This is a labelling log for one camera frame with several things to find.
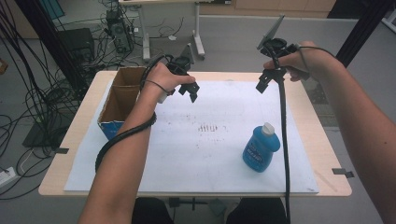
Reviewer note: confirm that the black equipment case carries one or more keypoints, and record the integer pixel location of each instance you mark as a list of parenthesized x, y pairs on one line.
[(76, 43)]

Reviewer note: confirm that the white table mat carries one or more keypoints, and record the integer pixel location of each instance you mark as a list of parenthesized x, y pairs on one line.
[(202, 155)]

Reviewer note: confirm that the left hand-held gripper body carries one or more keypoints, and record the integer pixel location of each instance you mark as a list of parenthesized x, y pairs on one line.
[(178, 66)]

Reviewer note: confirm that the wooden cabinet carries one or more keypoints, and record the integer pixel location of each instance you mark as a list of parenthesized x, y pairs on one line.
[(280, 7)]

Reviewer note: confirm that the person's left hand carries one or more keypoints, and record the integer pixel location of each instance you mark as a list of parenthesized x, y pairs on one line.
[(163, 79)]

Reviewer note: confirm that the black computer tower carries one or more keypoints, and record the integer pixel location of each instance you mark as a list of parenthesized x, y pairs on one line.
[(120, 32)]

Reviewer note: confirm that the black metal frame post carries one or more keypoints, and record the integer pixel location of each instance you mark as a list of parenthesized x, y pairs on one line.
[(51, 40), (362, 31)]

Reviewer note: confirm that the teal panel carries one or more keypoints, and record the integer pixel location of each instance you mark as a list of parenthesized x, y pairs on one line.
[(52, 7)]

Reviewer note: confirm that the dark metal table bracket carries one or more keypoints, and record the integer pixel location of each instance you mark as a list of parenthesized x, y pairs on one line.
[(342, 172), (61, 151)]

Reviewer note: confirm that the blue bottle with white cap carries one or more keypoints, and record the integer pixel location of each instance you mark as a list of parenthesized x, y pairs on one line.
[(260, 149)]

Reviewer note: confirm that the person's right hand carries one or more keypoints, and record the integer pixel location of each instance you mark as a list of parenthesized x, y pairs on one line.
[(311, 59)]

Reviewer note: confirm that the person's right leg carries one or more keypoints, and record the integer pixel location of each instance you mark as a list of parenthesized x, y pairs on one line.
[(255, 211)]

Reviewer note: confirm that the blue cardboard box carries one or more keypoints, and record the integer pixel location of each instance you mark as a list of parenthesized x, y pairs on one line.
[(120, 105)]

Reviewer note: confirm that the person's leg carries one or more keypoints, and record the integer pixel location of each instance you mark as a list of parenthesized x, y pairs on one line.
[(152, 211), (255, 211)]

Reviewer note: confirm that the black floor plate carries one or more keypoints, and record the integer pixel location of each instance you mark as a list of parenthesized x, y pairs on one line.
[(43, 133)]

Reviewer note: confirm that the white power strip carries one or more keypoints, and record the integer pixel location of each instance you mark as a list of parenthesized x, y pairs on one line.
[(6, 176)]

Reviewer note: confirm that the person's left leg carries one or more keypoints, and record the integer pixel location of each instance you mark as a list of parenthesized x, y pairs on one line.
[(152, 211)]

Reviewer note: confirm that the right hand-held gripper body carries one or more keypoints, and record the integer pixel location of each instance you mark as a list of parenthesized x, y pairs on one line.
[(275, 46)]

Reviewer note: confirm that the white desk with metal legs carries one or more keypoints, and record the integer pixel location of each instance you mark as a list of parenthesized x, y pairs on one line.
[(145, 37)]

